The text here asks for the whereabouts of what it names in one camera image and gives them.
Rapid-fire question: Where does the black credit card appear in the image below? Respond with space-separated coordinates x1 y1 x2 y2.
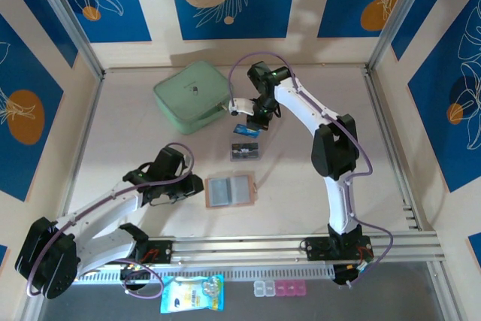
228 141 262 163

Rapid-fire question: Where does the mint green zip pouch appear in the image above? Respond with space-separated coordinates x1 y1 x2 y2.
153 59 236 136

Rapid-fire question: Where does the blue white snack bag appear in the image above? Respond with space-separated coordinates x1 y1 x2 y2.
160 274 225 315

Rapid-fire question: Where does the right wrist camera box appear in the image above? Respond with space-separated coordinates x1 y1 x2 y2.
228 98 258 117

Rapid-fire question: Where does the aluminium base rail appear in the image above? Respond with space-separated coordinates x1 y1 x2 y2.
74 231 446 268

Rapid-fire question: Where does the aluminium table edge rail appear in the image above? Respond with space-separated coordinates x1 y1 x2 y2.
362 67 421 231
62 72 107 232

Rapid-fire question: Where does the slotted grey cable tray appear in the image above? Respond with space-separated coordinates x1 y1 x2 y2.
77 265 335 285

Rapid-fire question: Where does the aluminium frame post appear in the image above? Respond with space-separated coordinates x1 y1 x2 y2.
365 0 437 74
28 0 105 80

